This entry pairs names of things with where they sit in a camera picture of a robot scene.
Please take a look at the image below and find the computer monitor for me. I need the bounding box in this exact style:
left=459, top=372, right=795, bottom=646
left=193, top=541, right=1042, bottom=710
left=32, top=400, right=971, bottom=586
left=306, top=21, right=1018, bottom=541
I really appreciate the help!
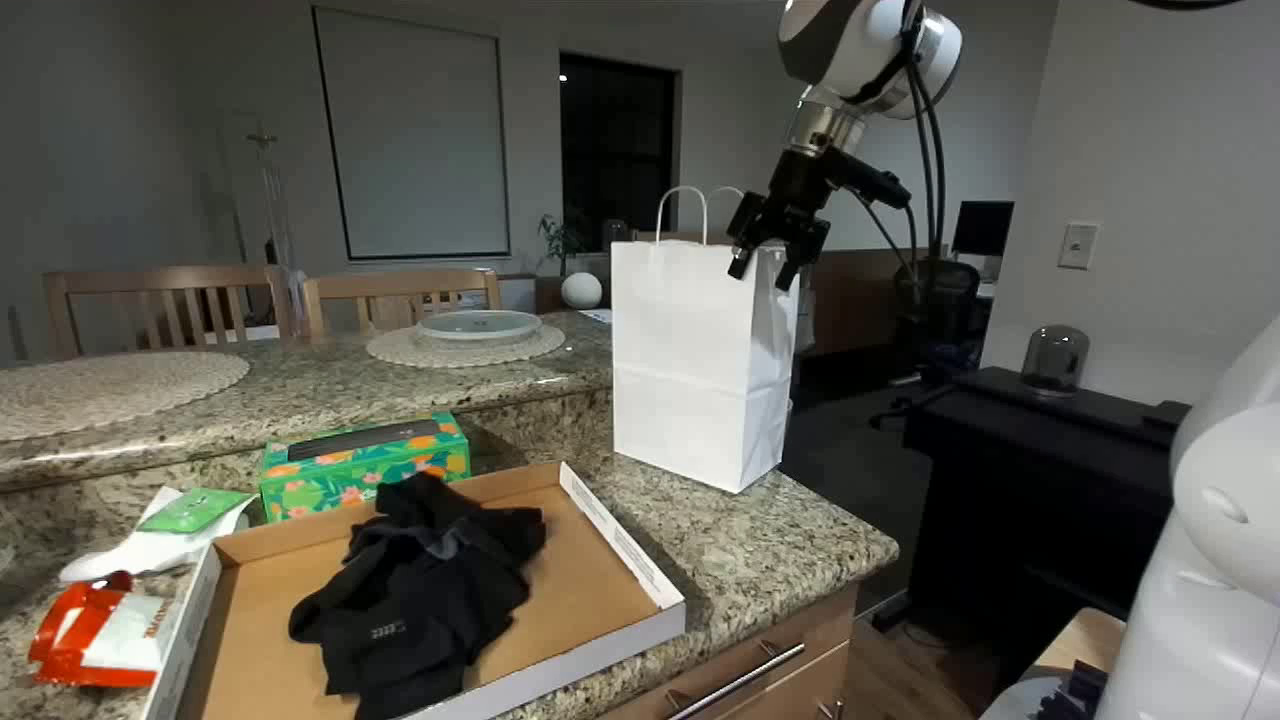
left=952, top=198, right=1011, bottom=255

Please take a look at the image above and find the white round vase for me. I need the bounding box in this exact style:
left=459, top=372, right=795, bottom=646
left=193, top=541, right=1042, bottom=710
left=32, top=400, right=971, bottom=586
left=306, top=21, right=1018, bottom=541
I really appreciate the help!
left=560, top=270, right=603, bottom=307

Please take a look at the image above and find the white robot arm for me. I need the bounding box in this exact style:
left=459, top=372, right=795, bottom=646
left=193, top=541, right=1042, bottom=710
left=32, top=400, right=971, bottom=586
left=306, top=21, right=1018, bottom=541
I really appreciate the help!
left=729, top=0, right=964, bottom=288

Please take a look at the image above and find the orange white package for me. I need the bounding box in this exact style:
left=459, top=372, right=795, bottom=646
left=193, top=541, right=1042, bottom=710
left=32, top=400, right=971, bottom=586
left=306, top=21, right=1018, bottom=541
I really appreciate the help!
left=28, top=570, right=177, bottom=693

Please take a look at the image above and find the drawer handle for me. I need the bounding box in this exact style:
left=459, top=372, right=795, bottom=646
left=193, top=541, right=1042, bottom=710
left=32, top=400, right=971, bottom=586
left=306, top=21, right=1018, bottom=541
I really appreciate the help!
left=669, top=641, right=806, bottom=720

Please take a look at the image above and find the wooden chair right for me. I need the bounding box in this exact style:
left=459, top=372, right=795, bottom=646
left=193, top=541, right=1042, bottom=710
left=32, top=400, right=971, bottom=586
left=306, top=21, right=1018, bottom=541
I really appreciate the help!
left=305, top=268, right=498, bottom=343

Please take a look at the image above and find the white paper bag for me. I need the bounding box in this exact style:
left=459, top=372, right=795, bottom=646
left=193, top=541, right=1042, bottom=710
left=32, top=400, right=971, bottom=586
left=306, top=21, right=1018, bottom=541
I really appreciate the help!
left=613, top=228, right=799, bottom=492

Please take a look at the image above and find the wooden chair left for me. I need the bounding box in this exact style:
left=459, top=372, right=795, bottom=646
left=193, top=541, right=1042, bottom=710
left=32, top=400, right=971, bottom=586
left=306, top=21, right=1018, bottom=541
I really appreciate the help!
left=42, top=265, right=296, bottom=356

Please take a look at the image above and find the glass plate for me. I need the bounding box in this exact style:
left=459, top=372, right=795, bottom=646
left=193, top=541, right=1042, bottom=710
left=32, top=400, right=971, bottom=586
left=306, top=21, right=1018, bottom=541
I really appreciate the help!
left=416, top=307, right=539, bottom=343

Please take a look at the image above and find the white wipes packet green label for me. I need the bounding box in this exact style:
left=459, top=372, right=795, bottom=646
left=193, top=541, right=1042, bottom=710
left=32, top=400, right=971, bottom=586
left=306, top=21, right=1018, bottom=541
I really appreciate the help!
left=61, top=487, right=253, bottom=583

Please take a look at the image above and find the wall light switch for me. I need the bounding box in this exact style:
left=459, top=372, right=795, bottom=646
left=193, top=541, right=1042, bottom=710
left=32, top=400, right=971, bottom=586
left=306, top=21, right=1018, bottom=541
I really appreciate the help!
left=1057, top=220, right=1100, bottom=270

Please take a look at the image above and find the round woven placemat with plate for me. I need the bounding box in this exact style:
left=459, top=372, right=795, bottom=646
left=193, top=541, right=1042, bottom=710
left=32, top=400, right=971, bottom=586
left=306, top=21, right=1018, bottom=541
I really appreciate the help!
left=364, top=322, right=562, bottom=367

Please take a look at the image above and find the cardboard tray white rim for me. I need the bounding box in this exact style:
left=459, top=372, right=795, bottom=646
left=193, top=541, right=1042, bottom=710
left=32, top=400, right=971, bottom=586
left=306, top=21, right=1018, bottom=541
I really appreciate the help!
left=143, top=465, right=684, bottom=720

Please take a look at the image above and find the round woven placemat left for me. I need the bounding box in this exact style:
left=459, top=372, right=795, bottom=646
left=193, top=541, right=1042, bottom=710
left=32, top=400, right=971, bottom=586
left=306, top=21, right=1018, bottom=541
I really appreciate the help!
left=0, top=350, right=249, bottom=441

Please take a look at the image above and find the black cabinet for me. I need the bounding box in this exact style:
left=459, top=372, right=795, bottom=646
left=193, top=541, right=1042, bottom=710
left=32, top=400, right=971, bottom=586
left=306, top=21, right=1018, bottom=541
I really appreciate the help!
left=902, top=367, right=1187, bottom=681

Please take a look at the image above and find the black socks pile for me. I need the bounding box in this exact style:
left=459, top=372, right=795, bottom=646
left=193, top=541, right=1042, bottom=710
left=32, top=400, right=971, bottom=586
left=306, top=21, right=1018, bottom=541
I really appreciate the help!
left=286, top=473, right=544, bottom=720

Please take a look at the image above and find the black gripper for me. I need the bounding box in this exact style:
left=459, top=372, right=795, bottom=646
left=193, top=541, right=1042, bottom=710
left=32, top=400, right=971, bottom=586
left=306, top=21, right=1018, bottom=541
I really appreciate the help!
left=729, top=148, right=912, bottom=290

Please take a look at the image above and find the black office chair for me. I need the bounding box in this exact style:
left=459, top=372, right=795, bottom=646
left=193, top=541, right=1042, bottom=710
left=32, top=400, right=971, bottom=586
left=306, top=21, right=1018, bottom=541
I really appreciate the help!
left=870, top=260, right=980, bottom=426

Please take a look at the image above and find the wooden chair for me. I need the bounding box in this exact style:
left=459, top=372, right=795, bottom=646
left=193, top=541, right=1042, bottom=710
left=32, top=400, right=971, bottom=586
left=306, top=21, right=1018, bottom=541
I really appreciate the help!
left=305, top=268, right=498, bottom=343
left=42, top=265, right=296, bottom=356

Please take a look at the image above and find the green tissue box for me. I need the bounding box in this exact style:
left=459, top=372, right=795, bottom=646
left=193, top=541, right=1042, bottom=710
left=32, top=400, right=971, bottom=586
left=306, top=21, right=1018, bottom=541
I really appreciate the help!
left=254, top=407, right=473, bottom=524

